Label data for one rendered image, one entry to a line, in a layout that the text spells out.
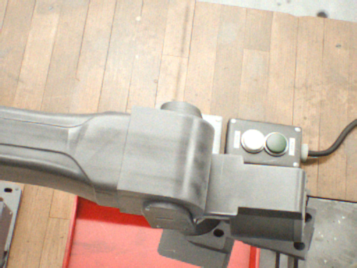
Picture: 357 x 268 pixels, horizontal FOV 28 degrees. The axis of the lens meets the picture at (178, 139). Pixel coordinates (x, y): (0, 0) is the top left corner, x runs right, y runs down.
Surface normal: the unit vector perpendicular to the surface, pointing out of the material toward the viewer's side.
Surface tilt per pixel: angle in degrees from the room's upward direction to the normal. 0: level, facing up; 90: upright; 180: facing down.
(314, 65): 0
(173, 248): 16
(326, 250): 0
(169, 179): 1
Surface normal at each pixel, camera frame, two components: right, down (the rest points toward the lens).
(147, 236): 0.07, -0.37
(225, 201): -0.16, -0.40
